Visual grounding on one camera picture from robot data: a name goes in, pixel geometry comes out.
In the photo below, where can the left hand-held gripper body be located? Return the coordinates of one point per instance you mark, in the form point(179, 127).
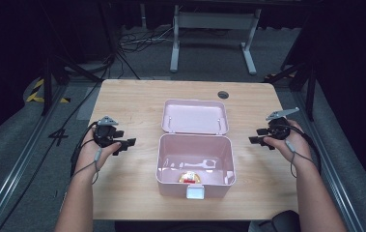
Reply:
point(105, 132)

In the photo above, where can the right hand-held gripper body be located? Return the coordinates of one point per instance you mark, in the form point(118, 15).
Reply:
point(278, 127)

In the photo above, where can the person's right hand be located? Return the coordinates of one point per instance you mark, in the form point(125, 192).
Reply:
point(295, 146)

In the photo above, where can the person's left hand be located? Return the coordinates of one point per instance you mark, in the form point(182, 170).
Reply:
point(89, 154)

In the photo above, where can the black tripod stand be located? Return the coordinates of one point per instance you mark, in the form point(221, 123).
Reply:
point(55, 64)
point(309, 80)

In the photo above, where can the pink plastic box with lid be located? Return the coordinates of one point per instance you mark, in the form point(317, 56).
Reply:
point(195, 151)

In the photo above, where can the person's dark grey clothing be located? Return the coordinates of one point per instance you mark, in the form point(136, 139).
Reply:
point(280, 222)

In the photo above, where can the aluminium floor rail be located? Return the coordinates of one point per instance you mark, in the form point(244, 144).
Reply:
point(16, 167)
point(332, 161)

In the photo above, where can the white metal table frame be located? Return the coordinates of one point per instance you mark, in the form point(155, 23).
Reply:
point(216, 21)

